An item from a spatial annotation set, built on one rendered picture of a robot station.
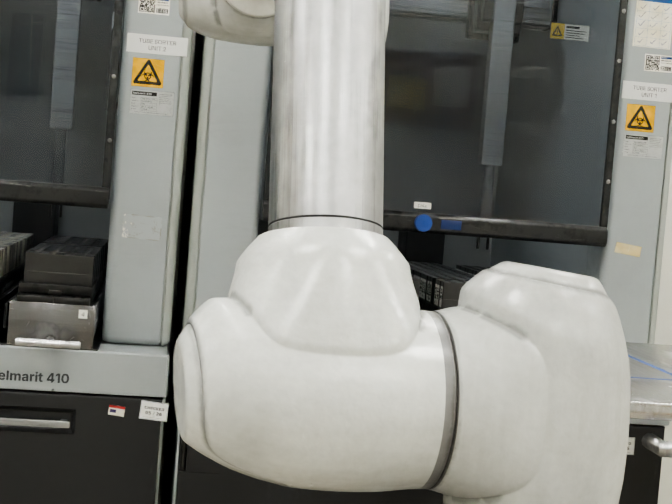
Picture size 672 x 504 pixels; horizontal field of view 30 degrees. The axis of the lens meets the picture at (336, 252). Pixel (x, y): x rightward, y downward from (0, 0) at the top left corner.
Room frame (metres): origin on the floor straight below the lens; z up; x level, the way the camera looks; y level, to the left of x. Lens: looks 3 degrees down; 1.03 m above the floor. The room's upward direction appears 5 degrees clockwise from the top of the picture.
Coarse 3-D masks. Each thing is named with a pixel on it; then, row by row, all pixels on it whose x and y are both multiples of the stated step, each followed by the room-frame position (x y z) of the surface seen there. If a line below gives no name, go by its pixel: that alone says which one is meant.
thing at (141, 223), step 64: (128, 0) 2.10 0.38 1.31; (128, 64) 2.10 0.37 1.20; (128, 128) 2.10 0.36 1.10; (128, 192) 2.10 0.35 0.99; (128, 256) 2.10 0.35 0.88; (128, 320) 2.10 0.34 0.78; (0, 384) 1.98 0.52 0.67; (64, 384) 2.00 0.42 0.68; (128, 384) 2.01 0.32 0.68; (0, 448) 1.98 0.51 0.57; (64, 448) 2.00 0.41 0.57; (128, 448) 2.01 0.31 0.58
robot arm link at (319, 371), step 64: (320, 0) 1.09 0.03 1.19; (384, 0) 1.13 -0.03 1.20; (320, 64) 1.08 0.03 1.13; (384, 64) 1.12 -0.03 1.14; (320, 128) 1.06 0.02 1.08; (320, 192) 1.05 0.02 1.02; (256, 256) 1.03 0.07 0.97; (320, 256) 1.01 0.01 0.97; (384, 256) 1.03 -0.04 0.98; (192, 320) 1.02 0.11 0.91; (256, 320) 1.00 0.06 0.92; (320, 320) 0.99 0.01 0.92; (384, 320) 1.01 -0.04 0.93; (192, 384) 0.99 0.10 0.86; (256, 384) 0.97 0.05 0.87; (320, 384) 0.98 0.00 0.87; (384, 384) 0.99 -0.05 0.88; (448, 384) 1.01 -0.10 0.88; (256, 448) 0.98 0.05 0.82; (320, 448) 0.98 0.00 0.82; (384, 448) 0.99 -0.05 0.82; (448, 448) 1.01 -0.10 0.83
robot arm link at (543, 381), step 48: (480, 288) 1.07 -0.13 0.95; (528, 288) 1.05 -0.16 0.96; (576, 288) 1.05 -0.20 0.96; (480, 336) 1.03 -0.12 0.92; (528, 336) 1.03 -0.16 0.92; (576, 336) 1.03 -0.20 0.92; (480, 384) 1.01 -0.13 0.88; (528, 384) 1.02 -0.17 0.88; (576, 384) 1.03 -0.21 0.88; (624, 384) 1.06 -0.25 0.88; (480, 432) 1.01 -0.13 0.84; (528, 432) 1.02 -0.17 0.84; (576, 432) 1.03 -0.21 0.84; (624, 432) 1.06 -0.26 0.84; (480, 480) 1.02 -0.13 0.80; (528, 480) 1.02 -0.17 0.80; (576, 480) 1.03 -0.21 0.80
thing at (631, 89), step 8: (624, 80) 2.21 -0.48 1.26; (624, 88) 2.21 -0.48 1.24; (632, 88) 2.22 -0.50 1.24; (640, 88) 2.22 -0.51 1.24; (648, 88) 2.22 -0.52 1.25; (656, 88) 2.22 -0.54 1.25; (664, 88) 2.22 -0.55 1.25; (624, 96) 2.21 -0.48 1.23; (632, 96) 2.22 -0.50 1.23; (640, 96) 2.22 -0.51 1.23; (648, 96) 2.22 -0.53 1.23; (656, 96) 2.22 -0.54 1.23; (664, 96) 2.23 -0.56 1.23
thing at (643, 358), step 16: (640, 352) 1.86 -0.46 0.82; (656, 352) 1.88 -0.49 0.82; (640, 368) 1.67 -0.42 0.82; (656, 368) 1.68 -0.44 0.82; (640, 384) 1.52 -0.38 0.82; (656, 384) 1.53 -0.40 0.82; (640, 400) 1.39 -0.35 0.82; (656, 400) 1.40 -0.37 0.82; (640, 416) 1.38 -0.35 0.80; (656, 416) 1.38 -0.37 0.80; (656, 448) 1.35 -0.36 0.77
